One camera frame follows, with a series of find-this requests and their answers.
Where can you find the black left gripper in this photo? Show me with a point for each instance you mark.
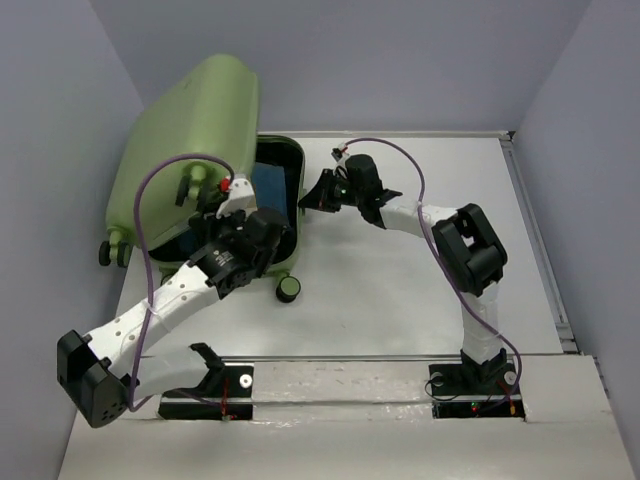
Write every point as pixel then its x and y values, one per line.
pixel 207 224

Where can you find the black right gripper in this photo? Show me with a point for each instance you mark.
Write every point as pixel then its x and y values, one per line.
pixel 319 196

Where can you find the blue tan cloth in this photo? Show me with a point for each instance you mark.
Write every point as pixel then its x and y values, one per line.
pixel 270 189

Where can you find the green hard-shell suitcase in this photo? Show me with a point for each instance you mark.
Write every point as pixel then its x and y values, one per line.
pixel 201 130

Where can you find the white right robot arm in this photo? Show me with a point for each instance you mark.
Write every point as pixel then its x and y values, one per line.
pixel 465 247

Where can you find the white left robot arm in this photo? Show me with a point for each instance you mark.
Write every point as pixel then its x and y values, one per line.
pixel 106 370

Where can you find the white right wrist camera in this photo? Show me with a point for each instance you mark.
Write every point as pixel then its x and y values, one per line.
pixel 340 155

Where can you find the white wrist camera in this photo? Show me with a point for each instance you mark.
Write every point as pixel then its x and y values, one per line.
pixel 340 155
pixel 239 194

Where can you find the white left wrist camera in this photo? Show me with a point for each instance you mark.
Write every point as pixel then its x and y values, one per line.
pixel 239 194

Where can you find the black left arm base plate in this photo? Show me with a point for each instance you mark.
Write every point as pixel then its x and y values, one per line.
pixel 226 396

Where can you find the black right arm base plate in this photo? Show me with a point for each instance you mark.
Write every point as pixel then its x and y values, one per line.
pixel 475 395

